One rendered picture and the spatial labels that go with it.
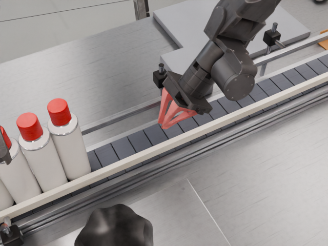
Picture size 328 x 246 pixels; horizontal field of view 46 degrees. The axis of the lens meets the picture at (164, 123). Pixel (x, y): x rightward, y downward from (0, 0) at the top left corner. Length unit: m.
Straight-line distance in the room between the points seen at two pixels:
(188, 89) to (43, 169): 0.30
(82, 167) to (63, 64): 0.42
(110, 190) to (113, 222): 0.39
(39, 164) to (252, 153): 0.46
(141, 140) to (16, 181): 0.28
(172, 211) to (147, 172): 0.11
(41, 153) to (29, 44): 1.94
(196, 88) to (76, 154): 0.25
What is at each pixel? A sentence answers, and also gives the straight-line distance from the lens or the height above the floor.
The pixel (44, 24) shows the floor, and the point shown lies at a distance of 2.71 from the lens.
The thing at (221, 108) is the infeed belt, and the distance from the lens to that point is 0.90.
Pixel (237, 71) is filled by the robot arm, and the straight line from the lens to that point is 0.66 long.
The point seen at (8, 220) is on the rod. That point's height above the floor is 0.91.
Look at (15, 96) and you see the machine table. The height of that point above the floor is 0.83.
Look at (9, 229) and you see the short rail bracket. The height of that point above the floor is 0.94.
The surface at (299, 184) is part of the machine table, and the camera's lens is 0.88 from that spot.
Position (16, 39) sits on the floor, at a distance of 2.64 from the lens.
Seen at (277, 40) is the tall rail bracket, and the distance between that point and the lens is 0.98.
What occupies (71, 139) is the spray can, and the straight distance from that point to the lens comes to 0.68.
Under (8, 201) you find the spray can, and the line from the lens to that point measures 0.78.
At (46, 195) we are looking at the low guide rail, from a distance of 0.75.
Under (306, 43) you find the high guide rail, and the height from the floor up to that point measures 0.96.
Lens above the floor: 1.55
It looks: 51 degrees down
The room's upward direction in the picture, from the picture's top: straight up
